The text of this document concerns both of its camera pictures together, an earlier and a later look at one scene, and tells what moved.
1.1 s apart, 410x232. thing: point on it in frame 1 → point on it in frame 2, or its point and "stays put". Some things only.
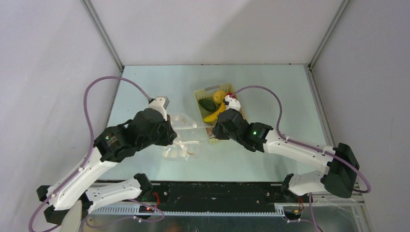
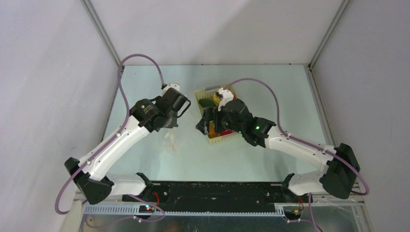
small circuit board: (144, 209) stays put
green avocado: (208, 105) stays put
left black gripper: (169, 134) → (174, 122)
